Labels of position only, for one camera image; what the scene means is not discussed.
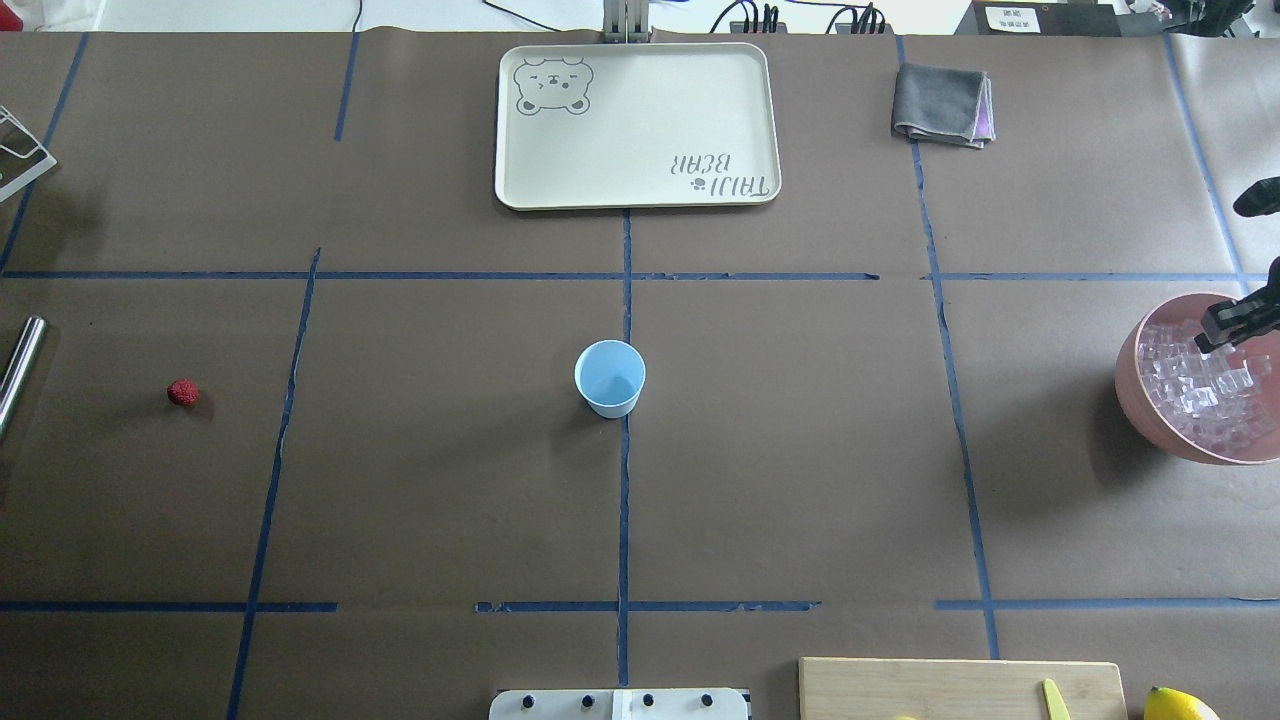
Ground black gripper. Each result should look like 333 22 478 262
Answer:
1196 258 1280 354

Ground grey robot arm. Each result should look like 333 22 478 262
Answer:
1194 177 1279 354

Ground clear ice cubes pile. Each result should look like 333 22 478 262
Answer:
1135 320 1277 454

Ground light blue paper cup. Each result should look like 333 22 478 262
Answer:
573 340 646 419

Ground pink bowl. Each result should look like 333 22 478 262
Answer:
1114 292 1277 466

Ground grey folded cloth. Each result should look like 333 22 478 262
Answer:
891 61 997 149

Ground yellow lemon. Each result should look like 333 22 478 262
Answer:
1143 685 1220 720

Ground yellow plastic knife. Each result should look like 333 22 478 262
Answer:
1041 678 1071 720

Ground wooden cutting board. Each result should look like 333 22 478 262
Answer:
797 657 1129 719

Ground cream bear serving tray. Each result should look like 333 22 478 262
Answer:
494 42 782 211

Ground red strawberry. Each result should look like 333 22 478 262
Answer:
166 378 201 407

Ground steel muddler with black cap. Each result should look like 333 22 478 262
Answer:
1 315 49 439

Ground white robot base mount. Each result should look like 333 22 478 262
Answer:
488 687 753 719

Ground white wire cup rack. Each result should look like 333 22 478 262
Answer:
0 106 58 202

